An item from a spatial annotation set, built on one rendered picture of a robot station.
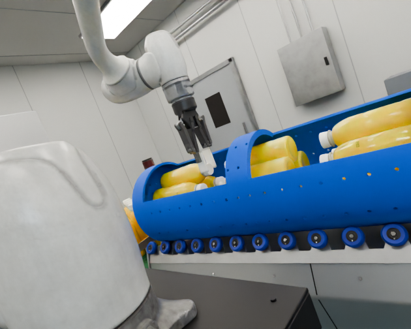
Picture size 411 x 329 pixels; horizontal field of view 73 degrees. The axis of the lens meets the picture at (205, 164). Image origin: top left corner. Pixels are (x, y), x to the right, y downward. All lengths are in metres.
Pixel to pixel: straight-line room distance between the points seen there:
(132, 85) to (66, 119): 4.72
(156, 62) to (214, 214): 0.47
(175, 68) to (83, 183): 0.59
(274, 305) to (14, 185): 0.31
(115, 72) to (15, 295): 0.69
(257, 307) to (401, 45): 3.79
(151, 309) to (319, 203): 0.39
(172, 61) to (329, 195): 0.56
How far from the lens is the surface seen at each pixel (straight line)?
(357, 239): 0.68
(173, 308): 0.41
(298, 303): 0.38
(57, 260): 0.32
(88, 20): 0.80
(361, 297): 0.72
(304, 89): 4.03
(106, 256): 0.33
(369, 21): 4.07
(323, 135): 0.72
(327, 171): 0.59
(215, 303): 0.42
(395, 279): 0.70
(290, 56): 4.07
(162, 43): 0.89
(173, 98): 0.86
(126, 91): 0.93
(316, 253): 0.72
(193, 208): 0.78
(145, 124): 6.39
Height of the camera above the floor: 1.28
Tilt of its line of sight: 6 degrees down
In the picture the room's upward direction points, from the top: 21 degrees counter-clockwise
